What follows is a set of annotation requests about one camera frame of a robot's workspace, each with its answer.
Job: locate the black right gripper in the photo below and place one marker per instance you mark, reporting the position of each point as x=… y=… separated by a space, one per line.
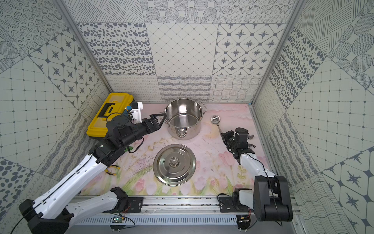
x=225 y=135

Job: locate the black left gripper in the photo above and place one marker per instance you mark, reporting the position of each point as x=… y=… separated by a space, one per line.
x=150 y=123

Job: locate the stainless steel ladle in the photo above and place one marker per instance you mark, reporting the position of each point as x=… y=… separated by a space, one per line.
x=215 y=119

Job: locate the stainless steel pot lid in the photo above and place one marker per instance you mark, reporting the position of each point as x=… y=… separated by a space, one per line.
x=174 y=165

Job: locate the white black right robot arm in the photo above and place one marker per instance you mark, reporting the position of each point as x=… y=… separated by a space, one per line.
x=269 y=200

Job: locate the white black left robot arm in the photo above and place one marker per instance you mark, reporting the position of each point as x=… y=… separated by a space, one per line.
x=52 y=213

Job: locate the floral pink table mat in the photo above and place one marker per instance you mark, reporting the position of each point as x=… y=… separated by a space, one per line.
x=216 y=169

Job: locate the yellow black toolbox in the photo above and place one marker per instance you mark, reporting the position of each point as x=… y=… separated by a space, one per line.
x=115 y=104

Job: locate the right small circuit board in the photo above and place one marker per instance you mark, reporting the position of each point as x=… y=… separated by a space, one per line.
x=243 y=222

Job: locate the small circuit board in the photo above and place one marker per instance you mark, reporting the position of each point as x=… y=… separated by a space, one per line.
x=118 y=219
x=243 y=222

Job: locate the left small circuit board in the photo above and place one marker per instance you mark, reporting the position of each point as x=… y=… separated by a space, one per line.
x=118 y=219

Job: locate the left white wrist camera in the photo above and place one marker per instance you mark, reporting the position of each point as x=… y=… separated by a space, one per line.
x=135 y=112

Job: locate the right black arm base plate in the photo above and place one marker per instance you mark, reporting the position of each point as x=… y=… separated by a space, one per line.
x=230 y=205

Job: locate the yellow-handled pliers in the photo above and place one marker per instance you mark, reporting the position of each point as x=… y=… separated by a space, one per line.
x=112 y=170

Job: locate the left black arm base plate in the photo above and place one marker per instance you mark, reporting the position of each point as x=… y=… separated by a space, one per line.
x=130 y=205

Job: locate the aluminium mounting rail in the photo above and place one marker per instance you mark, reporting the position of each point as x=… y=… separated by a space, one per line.
x=180 y=205

